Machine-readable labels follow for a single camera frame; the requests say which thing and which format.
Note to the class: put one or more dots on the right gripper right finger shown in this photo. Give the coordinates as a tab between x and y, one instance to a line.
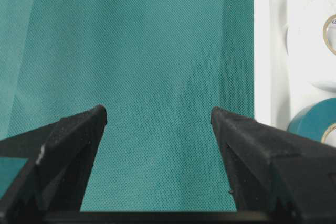
287	176

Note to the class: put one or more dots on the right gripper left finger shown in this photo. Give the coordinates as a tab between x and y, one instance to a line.
58	160

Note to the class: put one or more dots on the teal tape roll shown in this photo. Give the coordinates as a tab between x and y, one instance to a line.
316	122

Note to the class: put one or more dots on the white tape roll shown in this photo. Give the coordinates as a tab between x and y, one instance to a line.
311	44

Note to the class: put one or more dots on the white plastic case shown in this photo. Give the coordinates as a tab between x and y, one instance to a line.
280	93

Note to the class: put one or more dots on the green table cloth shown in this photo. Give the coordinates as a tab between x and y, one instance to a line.
157	66

